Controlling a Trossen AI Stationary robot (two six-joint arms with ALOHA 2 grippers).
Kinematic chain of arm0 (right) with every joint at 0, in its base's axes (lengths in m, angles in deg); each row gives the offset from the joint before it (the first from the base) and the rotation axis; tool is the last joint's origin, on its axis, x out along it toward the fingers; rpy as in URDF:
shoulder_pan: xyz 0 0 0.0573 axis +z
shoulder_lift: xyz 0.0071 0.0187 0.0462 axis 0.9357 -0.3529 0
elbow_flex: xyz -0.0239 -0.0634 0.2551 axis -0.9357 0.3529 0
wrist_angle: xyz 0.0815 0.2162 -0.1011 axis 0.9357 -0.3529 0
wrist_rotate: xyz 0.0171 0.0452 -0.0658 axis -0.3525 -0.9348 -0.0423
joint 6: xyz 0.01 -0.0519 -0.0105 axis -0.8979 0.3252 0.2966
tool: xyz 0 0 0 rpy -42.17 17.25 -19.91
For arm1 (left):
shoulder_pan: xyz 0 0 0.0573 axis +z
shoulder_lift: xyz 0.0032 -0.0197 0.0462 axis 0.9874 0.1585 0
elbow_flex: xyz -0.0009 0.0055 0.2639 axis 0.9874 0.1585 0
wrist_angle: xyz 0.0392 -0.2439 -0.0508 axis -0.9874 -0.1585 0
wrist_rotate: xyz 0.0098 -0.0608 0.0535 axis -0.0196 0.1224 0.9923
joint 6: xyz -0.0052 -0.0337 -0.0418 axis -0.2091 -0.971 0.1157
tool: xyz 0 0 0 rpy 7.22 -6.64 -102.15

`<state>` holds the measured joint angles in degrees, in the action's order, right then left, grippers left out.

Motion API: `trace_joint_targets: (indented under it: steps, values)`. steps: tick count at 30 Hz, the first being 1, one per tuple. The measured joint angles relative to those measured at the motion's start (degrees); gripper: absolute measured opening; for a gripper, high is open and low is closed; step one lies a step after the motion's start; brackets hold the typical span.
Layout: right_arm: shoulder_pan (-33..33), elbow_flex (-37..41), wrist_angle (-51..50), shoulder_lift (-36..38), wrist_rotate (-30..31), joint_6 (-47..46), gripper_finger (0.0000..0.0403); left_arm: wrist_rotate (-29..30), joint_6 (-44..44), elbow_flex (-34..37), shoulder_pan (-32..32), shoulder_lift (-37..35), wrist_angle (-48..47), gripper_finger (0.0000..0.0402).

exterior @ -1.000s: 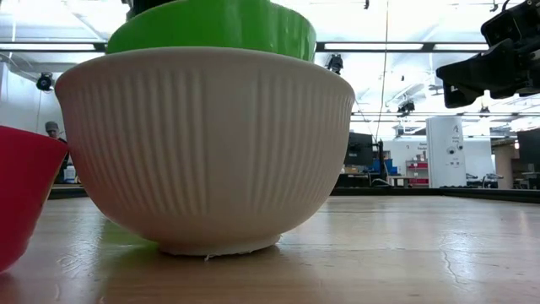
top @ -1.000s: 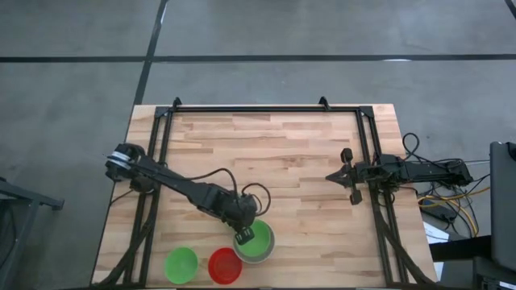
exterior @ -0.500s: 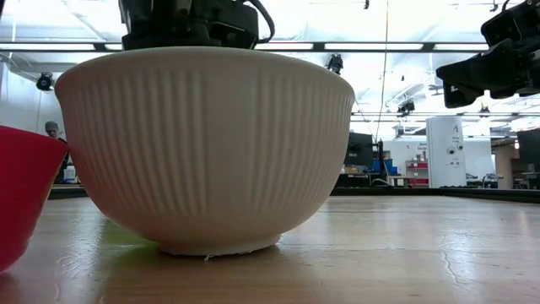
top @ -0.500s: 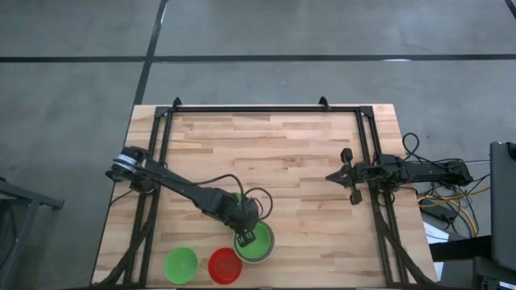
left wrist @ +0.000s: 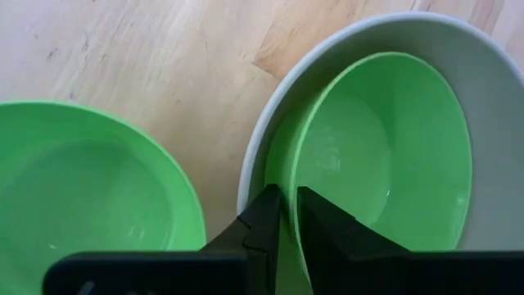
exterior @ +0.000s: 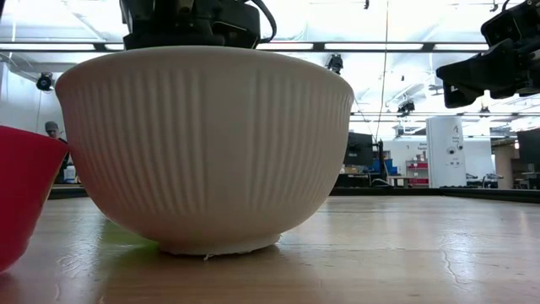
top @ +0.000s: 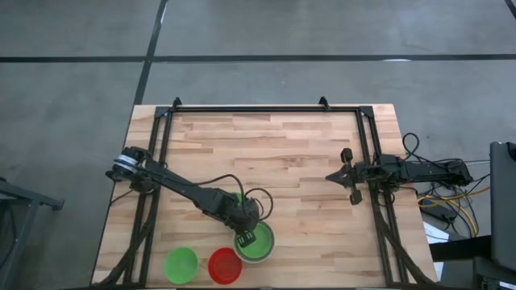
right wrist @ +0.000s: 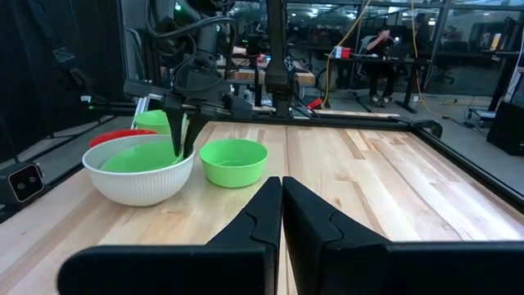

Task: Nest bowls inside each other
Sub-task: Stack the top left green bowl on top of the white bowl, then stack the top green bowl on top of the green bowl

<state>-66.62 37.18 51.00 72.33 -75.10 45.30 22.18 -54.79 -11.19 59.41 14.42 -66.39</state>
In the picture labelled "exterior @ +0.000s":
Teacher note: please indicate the white round pillar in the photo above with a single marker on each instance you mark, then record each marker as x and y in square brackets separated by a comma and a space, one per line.
[445, 152]

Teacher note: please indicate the black computer monitor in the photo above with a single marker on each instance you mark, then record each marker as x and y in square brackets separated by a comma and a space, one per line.
[529, 150]
[358, 148]

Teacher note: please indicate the white ribbed bowl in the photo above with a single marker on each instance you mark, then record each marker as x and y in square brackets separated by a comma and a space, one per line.
[202, 148]

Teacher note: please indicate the red plastic bowl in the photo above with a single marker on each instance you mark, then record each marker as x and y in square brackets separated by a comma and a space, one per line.
[21, 190]

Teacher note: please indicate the person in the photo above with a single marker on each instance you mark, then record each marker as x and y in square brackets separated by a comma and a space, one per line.
[52, 128]

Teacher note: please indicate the red storage shelf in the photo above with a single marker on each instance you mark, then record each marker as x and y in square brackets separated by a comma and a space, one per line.
[417, 171]

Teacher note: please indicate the black hanging ceiling camera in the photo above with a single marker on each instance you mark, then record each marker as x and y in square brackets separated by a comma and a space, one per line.
[406, 106]
[44, 81]
[335, 63]

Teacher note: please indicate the blue storage boxes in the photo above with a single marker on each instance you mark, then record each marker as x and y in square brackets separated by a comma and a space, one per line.
[386, 166]

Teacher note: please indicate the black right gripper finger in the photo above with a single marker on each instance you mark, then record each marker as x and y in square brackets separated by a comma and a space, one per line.
[472, 67]
[464, 93]

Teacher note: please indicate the white plastic bottle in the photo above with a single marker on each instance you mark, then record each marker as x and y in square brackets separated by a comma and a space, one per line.
[70, 174]

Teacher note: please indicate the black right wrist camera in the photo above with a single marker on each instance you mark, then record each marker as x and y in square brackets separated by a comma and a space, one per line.
[510, 23]

